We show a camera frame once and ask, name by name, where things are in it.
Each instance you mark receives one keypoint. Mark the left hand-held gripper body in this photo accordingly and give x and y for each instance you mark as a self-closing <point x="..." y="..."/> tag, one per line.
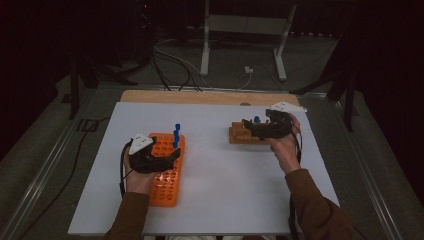
<point x="145" y="163"/>

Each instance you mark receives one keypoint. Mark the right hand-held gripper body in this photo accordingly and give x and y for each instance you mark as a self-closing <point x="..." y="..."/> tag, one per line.
<point x="275" y="128"/>

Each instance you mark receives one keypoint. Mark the blue capped test tube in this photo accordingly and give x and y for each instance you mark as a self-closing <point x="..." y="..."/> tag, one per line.
<point x="177" y="126"/>
<point x="256" y="119"/>
<point x="176" y="132"/>
<point x="175" y="144"/>
<point x="176" y="138"/>

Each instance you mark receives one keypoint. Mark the wooden test tube rack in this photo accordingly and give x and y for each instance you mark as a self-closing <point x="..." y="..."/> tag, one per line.
<point x="238" y="136"/>

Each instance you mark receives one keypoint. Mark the orange plastic tube rack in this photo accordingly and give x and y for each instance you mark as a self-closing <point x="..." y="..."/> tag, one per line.
<point x="166" y="193"/>

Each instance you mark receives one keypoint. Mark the person's left hand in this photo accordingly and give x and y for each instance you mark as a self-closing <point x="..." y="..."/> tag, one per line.
<point x="141" y="183"/>

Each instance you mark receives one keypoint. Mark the person's right hand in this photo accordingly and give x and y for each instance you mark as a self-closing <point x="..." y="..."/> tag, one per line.
<point x="286" y="153"/>

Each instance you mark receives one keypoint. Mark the white power plug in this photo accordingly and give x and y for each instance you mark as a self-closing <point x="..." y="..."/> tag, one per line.
<point x="248" y="69"/>

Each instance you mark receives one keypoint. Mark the white table sheet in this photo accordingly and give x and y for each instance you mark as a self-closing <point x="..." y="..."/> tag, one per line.
<point x="216" y="183"/>

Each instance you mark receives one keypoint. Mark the black tripod stand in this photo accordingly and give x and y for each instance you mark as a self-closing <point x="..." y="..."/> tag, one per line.
<point x="74" y="86"/>
<point x="349" y="100"/>

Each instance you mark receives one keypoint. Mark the white metal stand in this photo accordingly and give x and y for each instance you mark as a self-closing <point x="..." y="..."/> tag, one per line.
<point x="246" y="24"/>

